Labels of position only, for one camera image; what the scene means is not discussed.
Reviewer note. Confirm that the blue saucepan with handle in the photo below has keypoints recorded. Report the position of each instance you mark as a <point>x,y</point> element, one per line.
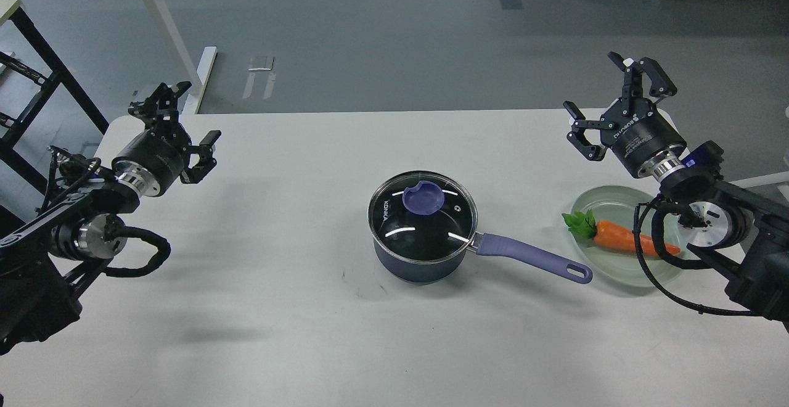
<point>485,244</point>

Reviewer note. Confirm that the clear glass plate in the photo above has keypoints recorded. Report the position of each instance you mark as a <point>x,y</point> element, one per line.
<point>617,204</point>

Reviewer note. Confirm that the glass pot lid blue knob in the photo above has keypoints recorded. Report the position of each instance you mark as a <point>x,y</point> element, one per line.
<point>422,217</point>

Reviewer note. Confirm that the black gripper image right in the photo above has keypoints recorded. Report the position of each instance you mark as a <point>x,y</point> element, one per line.
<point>644,139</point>

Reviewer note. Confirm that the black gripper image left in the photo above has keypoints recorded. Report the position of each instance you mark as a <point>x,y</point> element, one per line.
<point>159,156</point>

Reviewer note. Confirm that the orange toy carrot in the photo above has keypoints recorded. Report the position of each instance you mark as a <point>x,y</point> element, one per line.
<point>602,232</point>

